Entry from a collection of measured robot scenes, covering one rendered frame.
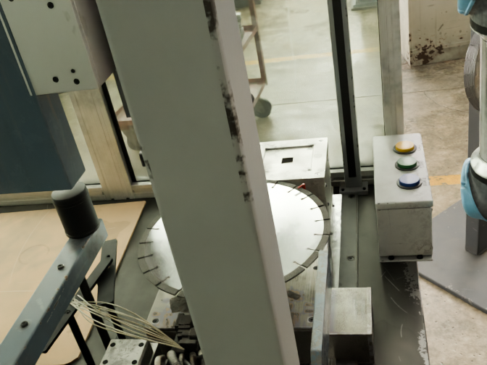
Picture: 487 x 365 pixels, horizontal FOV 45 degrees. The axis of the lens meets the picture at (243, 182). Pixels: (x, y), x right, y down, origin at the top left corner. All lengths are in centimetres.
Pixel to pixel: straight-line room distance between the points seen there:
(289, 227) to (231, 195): 84
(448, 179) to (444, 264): 63
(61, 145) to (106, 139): 82
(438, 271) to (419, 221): 116
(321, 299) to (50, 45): 48
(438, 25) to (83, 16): 356
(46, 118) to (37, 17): 12
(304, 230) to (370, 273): 25
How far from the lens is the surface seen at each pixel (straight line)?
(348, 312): 108
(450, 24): 415
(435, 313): 224
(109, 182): 167
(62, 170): 78
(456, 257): 244
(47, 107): 76
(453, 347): 214
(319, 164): 134
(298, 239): 104
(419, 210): 121
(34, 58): 72
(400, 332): 115
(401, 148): 136
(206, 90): 21
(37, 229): 168
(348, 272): 126
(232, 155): 22
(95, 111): 156
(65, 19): 68
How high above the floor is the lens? 158
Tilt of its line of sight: 31 degrees down
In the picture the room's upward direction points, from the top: 12 degrees counter-clockwise
